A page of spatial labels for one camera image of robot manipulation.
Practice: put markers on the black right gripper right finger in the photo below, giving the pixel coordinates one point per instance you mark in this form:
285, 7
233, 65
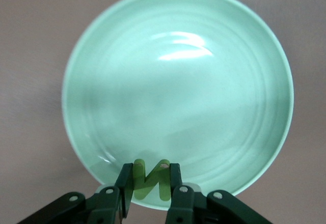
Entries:
188, 208

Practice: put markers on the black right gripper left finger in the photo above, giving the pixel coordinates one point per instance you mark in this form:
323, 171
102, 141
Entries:
102, 208

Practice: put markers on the green foam letter N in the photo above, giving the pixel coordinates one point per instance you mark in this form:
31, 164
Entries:
164, 183

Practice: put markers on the light green plate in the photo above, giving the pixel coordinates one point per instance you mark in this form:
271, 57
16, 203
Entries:
178, 94

